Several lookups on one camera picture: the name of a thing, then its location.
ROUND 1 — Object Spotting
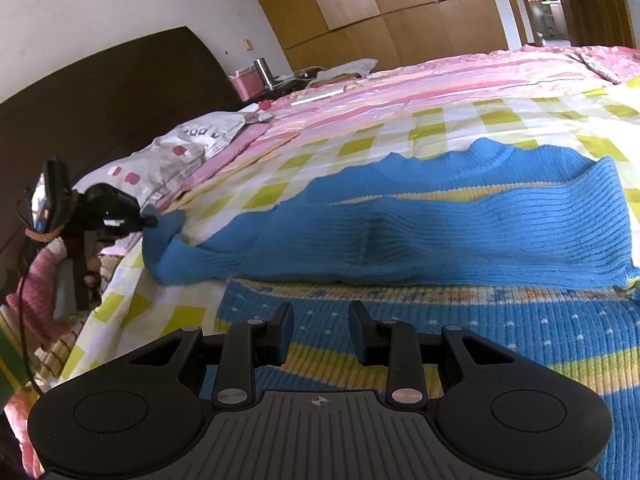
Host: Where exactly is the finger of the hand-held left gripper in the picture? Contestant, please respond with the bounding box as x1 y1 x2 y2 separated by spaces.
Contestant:
120 214 160 235

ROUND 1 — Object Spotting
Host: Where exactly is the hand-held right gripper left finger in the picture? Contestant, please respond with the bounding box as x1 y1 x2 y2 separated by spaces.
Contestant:
127 302 296 409

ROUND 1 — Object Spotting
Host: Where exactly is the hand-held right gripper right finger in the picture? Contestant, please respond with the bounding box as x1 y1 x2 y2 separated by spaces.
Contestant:
348 300 516 407

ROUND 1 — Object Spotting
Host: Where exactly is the blue knitted sweater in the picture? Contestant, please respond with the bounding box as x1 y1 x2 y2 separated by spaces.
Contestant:
142 139 640 480

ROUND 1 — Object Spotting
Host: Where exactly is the person's left forearm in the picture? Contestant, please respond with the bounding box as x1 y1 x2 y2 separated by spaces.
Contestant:
17 245 69 347

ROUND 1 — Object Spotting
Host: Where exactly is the person's left hand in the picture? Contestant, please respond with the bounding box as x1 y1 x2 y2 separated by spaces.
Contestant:
62 237 103 291

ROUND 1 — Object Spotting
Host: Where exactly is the grey dotted pillow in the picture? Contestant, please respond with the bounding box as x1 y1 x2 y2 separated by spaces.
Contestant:
75 110 274 207

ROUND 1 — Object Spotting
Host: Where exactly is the dark wooden headboard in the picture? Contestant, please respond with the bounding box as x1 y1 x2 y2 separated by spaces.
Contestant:
0 25 247 306

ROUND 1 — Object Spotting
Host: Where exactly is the brown striped woven mat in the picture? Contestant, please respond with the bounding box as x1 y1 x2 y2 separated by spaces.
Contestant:
30 330 97 387

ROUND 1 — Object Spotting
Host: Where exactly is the pink box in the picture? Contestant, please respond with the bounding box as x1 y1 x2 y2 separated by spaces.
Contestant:
230 71 266 104

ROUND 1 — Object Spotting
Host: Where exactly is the metal cup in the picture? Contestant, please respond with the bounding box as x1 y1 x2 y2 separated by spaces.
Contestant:
252 57 275 89

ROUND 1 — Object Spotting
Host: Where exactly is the white flat strip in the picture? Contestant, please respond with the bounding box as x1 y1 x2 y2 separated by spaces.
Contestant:
292 88 347 106

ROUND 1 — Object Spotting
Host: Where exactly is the white cloth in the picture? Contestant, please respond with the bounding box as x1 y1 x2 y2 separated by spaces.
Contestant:
310 57 379 81

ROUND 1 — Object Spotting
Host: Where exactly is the pink striped quilt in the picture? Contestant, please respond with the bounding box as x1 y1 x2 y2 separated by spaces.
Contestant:
165 45 640 196

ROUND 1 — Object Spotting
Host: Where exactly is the wooden wardrobe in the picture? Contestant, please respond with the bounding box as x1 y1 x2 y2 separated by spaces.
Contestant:
237 0 509 74

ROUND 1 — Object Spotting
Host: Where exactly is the brown wooden door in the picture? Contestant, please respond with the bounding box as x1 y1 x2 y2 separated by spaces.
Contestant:
555 0 640 49

